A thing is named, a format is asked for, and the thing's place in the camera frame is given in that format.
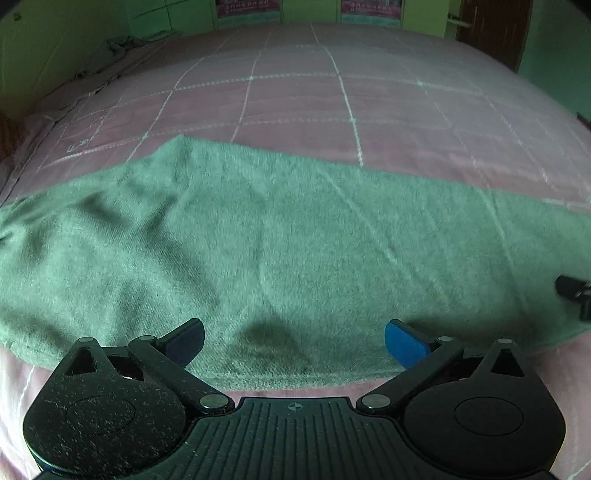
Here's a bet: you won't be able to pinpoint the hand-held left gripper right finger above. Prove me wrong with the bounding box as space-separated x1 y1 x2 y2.
356 319 537 415

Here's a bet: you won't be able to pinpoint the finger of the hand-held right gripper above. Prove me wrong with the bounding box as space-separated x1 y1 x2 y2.
555 274 591 322

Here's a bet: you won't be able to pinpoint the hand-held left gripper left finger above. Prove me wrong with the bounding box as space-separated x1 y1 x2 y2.
55 318 235 416

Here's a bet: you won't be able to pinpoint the grey-green fleece pants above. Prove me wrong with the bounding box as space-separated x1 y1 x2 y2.
0 135 591 391

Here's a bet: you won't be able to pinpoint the pink checked blanket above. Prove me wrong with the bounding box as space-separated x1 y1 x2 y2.
0 21 591 480

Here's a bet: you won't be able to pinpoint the dark brown door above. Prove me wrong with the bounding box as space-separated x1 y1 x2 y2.
457 0 534 73

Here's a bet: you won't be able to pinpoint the pale pink bed sheet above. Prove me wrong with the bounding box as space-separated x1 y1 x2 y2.
0 36 160 204

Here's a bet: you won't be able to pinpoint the grey crumpled cloth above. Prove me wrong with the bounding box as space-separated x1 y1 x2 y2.
99 35 153 63

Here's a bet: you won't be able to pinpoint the light green wardrobe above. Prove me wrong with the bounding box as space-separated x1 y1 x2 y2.
124 0 448 37

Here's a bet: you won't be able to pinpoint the magenta wall poster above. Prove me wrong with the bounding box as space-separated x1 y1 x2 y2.
340 0 403 27
216 0 283 25

